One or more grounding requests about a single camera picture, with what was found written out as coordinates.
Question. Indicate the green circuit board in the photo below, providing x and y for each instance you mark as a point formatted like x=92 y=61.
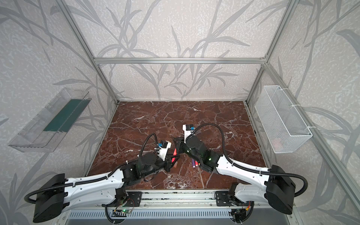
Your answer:
x=121 y=213

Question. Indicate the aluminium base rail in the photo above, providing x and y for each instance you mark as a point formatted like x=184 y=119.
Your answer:
x=144 y=199

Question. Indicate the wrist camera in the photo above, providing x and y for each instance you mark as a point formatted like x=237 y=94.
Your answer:
x=188 y=130
x=162 y=149

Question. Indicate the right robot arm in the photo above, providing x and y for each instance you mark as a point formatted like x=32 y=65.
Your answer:
x=268 y=185

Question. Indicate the clear plastic wall bin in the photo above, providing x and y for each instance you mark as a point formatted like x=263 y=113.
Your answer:
x=45 y=131

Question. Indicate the white wire mesh basket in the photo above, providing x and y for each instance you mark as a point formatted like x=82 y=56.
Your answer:
x=284 y=126

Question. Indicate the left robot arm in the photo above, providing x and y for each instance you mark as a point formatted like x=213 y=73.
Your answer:
x=61 y=194

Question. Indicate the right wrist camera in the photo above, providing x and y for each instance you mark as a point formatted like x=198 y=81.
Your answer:
x=188 y=130

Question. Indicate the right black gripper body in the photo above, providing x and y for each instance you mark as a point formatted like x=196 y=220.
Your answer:
x=180 y=146

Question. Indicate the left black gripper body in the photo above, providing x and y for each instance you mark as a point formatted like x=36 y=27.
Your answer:
x=168 y=161

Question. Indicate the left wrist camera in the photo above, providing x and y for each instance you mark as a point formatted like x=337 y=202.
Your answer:
x=162 y=149

